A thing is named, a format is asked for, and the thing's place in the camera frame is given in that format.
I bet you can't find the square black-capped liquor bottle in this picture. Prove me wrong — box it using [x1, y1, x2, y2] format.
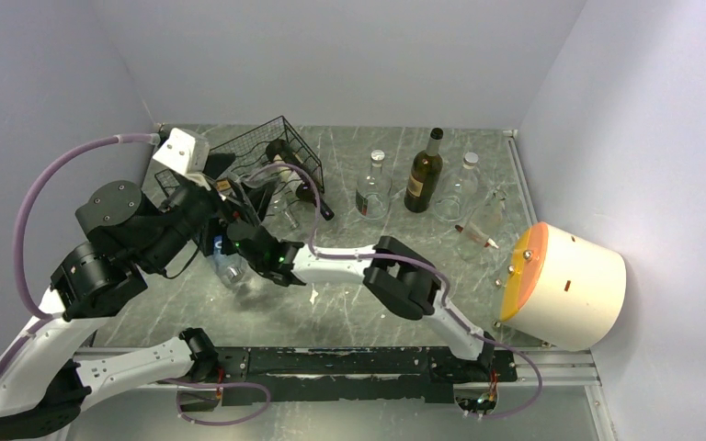
[215, 179, 232, 194]

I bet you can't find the clear wine bottle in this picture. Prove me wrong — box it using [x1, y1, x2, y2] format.
[264, 191, 300, 230]

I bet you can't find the blue liquid glass bottle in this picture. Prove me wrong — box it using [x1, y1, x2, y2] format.
[208, 235, 247, 288]

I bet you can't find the dark green labelled wine bottle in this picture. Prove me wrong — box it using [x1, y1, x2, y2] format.
[266, 139, 335, 221]

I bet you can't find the clear round silver-capped bottle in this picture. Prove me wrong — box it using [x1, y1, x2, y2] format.
[355, 150, 392, 221]

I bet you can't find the tall dark wine bottle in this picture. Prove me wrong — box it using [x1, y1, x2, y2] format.
[404, 128, 444, 213]

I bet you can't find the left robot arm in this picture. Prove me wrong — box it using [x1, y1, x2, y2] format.
[0, 153, 235, 440]

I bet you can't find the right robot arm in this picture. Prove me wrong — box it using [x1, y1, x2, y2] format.
[226, 220, 495, 380]

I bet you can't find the clear bottle red label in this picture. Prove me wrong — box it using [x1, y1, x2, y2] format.
[455, 188, 507, 261]

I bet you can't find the cream drum orange lid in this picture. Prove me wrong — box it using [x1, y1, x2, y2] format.
[499, 222, 627, 351]

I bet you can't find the black wire wine rack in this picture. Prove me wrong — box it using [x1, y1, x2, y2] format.
[154, 116, 325, 197]

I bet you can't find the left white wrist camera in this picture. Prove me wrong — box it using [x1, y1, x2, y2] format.
[152, 128, 211, 190]

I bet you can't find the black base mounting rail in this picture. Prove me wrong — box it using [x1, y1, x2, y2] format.
[177, 346, 518, 412]

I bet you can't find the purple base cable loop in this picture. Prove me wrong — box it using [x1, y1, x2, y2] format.
[157, 377, 271, 427]

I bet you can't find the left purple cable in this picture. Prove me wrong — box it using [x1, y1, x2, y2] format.
[0, 132, 163, 441]

